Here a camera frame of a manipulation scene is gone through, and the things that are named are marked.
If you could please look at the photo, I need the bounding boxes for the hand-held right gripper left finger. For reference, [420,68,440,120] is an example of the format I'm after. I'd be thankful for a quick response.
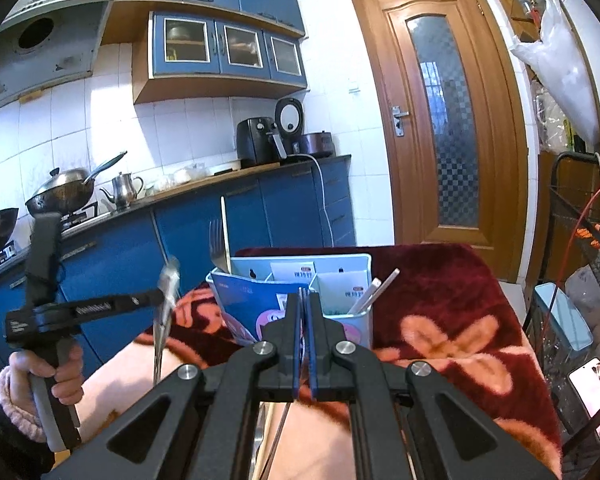
[45,294,306,480]

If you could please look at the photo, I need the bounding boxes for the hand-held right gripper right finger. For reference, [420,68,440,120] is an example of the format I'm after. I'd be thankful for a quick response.
[307,292,556,480]

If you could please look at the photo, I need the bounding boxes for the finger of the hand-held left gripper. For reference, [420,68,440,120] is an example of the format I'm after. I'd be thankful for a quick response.
[112,287,167,314]

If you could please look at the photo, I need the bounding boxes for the steel table knife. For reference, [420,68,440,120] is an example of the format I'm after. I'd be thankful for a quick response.
[152,256,182,387]

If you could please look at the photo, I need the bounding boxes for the large steel fork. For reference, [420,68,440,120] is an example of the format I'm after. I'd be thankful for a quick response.
[209,219,231,275]

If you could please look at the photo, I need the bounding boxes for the white chopstick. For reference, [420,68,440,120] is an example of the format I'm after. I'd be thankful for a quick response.
[347,277,383,313]
[360,269,401,311]

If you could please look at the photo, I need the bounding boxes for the light blue utensil holder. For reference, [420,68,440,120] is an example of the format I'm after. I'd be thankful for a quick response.
[206,253,372,351]

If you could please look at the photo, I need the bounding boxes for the person's left forearm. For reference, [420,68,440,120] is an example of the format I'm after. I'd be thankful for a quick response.
[0,365,56,480]

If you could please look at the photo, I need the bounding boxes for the person's left hand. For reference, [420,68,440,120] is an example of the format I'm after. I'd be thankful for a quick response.
[7,344,86,408]

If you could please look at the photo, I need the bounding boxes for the gas stove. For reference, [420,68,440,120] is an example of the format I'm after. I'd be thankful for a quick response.
[0,200,112,281]

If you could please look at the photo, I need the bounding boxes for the blue printed cardboard sleeve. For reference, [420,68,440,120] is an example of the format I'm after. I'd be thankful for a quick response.
[212,275,301,347]

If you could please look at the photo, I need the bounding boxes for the white paper packet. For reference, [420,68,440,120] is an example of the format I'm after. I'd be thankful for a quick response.
[316,269,370,317]
[270,260,317,285]

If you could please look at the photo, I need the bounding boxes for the blue kitchen base cabinets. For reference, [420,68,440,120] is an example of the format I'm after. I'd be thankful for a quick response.
[0,160,356,396]

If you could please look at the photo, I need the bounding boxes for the steel kettle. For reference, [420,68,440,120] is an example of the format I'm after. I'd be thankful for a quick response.
[99,171,145,209]

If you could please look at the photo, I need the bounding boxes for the clear plastic food bag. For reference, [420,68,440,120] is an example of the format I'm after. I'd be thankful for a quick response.
[155,162,216,192]

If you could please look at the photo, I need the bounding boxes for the red floral printed blanket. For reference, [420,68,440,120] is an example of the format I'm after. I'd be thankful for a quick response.
[80,242,563,480]

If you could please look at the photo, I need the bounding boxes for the black air fryer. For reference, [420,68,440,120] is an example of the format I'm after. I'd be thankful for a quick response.
[236,116,288,168]

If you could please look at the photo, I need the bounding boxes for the grey range hood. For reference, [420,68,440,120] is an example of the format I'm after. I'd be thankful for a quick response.
[0,0,126,116]

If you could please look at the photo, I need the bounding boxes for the dark kitchen countertop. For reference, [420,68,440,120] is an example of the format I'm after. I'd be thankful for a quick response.
[0,154,352,281]

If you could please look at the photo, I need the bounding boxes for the rice cooker with open lid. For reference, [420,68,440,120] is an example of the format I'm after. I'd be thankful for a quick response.
[274,97,337,160]

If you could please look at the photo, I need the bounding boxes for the wooden door with glass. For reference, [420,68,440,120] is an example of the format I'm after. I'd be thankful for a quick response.
[350,0,531,281]

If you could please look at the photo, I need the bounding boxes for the smartphone with pink screen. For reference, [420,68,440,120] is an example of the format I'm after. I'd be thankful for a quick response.
[567,357,600,442]

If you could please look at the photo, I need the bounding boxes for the wooden shelf unit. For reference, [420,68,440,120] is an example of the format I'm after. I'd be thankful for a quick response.
[482,0,600,286]

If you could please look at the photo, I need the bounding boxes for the white plastic bag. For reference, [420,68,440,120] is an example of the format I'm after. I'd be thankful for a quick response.
[509,0,600,146]

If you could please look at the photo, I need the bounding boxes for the steel wok with handle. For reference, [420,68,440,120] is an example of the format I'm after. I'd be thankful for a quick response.
[25,150,128,216]

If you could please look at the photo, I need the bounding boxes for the white power cable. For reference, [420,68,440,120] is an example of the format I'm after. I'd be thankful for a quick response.
[305,154,341,248]

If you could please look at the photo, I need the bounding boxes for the metal door handle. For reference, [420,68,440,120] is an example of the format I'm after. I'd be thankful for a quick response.
[391,106,411,137]

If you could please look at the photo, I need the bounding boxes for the glass door wall cabinet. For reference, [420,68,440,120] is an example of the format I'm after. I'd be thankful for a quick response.
[132,10,308,106]

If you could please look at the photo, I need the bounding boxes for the red cable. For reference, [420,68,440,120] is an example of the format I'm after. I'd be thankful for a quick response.
[562,172,600,361]

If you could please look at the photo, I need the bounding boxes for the black wire cart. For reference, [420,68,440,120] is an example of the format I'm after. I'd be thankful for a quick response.
[522,152,600,461]

